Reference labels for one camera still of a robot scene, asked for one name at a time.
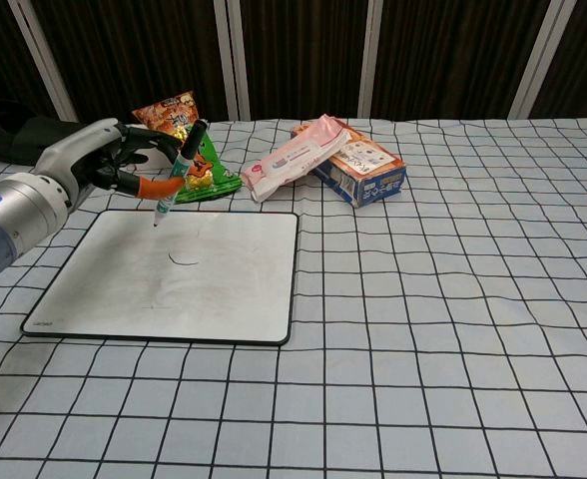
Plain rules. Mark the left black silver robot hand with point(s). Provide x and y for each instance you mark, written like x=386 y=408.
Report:
x=89 y=154

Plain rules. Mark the green whiteboard marker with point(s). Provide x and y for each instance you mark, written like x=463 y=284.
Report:
x=178 y=169

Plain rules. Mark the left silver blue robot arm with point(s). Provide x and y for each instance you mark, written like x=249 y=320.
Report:
x=9 y=219

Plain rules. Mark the dark green slipper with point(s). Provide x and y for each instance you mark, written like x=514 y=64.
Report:
x=19 y=140

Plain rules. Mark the orange green snack bag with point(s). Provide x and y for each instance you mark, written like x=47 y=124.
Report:
x=206 y=169

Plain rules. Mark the white board with black rim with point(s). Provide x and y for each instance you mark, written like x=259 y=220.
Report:
x=174 y=284

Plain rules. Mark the pink wet wipes pack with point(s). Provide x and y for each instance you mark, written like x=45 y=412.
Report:
x=293 y=157

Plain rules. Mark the blue orange cardboard box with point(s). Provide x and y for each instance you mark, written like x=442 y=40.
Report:
x=368 y=169

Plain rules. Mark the white grid tablecloth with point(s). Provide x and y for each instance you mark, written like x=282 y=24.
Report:
x=423 y=324

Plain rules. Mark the white folding screen frame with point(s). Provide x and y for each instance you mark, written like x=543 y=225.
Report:
x=233 y=55

